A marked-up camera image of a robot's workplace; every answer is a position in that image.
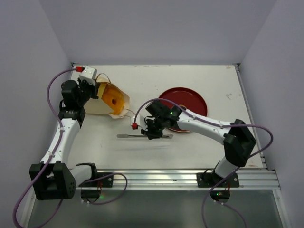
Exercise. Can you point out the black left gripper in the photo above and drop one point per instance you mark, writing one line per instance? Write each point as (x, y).
(94, 88)

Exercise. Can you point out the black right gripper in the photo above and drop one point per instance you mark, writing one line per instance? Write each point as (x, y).
(152, 128)

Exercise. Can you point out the metal tongs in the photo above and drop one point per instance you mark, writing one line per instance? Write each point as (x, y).
(168, 136)

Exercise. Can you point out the white paper bag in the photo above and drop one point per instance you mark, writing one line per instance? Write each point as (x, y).
(99, 107)

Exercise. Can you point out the fake orange ring donut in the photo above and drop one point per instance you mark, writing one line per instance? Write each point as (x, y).
(114, 99)

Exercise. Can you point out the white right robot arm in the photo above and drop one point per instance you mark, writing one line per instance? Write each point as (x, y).
(236, 138)

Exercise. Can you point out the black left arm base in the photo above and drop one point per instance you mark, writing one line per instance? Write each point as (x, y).
(92, 191)

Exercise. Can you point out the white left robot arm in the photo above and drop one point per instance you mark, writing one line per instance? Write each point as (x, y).
(53, 180)

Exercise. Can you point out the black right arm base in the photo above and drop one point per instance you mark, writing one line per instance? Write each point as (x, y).
(208, 179)

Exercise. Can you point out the dark red round plate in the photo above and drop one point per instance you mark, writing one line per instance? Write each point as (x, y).
(186, 98)

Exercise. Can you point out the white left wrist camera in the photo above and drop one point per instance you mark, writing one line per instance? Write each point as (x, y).
(87, 73)

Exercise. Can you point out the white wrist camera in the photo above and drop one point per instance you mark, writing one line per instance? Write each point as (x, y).
(87, 73)
(135, 124)

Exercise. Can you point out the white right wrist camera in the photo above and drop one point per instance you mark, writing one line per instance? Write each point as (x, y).
(135, 124)

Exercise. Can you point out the aluminium mounting rail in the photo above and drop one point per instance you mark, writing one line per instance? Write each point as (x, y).
(249, 179)

